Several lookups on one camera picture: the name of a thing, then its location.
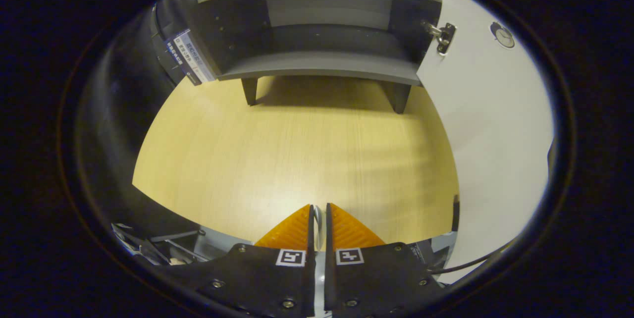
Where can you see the black backdrop cloth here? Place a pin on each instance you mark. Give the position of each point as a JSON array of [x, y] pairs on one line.
[[114, 134]]

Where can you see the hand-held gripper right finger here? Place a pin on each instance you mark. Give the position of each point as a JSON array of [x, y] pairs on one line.
[[329, 278]]

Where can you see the dark metal frame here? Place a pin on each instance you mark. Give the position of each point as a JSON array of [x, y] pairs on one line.
[[173, 235]]

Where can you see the pale grey cabinet door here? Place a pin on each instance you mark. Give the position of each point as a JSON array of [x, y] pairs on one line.
[[495, 134]]

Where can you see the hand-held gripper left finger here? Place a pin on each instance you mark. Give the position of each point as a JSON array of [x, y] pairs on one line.
[[311, 278]]

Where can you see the grey cabinet body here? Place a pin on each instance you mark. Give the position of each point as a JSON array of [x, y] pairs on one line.
[[322, 65]]

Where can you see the metal door hinge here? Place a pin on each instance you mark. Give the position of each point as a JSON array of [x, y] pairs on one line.
[[443, 35]]

